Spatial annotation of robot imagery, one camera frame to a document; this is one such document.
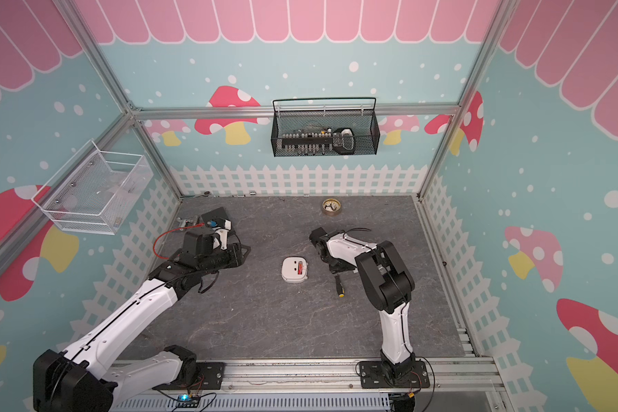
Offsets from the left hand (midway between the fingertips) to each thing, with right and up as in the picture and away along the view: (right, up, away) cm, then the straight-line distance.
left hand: (246, 253), depth 80 cm
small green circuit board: (-16, -41, -7) cm, 45 cm away
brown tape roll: (+29, +16, +35) cm, 48 cm away
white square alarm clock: (+14, -8, +12) cm, 20 cm away
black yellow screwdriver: (+31, -15, +9) cm, 35 cm away
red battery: (+16, -7, +13) cm, 22 cm away
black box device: (-25, +12, +33) cm, 43 cm away
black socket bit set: (+19, +38, +9) cm, 43 cm away
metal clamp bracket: (-33, +9, +29) cm, 45 cm away
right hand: (+35, -6, +17) cm, 39 cm away
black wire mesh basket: (+36, +42, +12) cm, 56 cm away
